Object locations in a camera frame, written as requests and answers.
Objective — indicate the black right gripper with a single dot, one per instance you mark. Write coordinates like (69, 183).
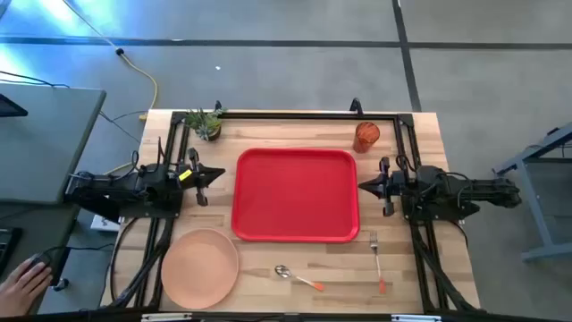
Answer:
(395, 185)

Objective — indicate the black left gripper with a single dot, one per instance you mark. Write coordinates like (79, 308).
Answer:
(185, 175)

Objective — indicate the orange faceted plastic cup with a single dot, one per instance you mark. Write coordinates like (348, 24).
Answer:
(366, 136)

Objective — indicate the peach round plate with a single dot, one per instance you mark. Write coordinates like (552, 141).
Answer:
(199, 268)

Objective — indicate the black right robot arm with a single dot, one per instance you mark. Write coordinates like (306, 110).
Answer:
(469, 192)

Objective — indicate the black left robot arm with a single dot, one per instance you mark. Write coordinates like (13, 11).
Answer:
(111, 188)

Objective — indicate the red plastic tray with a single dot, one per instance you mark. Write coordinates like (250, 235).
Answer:
(295, 197)

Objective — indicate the small potted succulent plant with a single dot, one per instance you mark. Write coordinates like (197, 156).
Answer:
(205, 125)

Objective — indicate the white box on floor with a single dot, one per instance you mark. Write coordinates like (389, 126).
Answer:
(103, 223)

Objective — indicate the black front beam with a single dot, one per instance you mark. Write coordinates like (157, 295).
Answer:
(286, 318)

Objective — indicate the grey desk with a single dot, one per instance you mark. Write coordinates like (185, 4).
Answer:
(49, 143)

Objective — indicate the black computer mouse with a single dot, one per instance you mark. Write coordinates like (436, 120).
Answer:
(42, 258)

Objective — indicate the black monitor on desk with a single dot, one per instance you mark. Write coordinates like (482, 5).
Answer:
(9, 107)

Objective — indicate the black keyboard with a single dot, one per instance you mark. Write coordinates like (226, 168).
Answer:
(6, 248)

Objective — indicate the person's hand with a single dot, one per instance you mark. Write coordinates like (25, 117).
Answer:
(22, 288)

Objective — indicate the black aluminium table frame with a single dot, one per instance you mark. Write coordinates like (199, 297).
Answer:
(313, 116)

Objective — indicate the grey metal table frame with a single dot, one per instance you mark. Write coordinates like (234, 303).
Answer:
(536, 201)

